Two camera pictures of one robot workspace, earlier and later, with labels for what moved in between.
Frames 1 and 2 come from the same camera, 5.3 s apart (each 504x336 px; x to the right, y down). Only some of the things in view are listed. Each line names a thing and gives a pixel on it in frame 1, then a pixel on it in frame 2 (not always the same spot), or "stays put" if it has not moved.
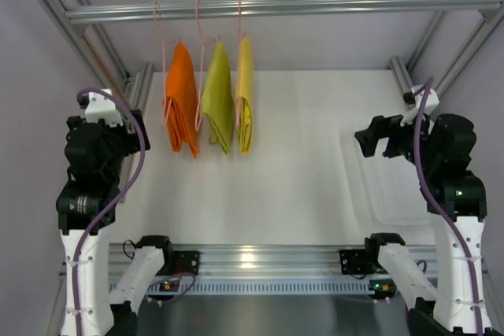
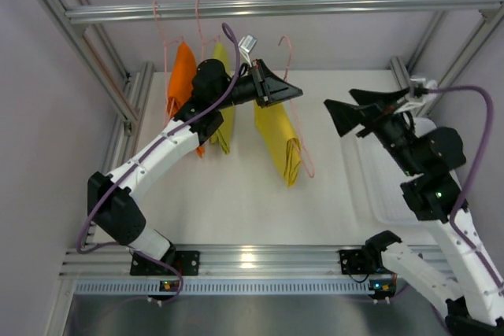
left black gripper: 135,136 to 259,86
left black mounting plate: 185,262 stays put
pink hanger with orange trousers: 166,101 stays put
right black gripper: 392,141 to 378,116
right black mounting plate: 354,262 stays put
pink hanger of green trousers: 204,42 stays put
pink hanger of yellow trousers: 239,93 to 310,171
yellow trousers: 245,92 to 276,133
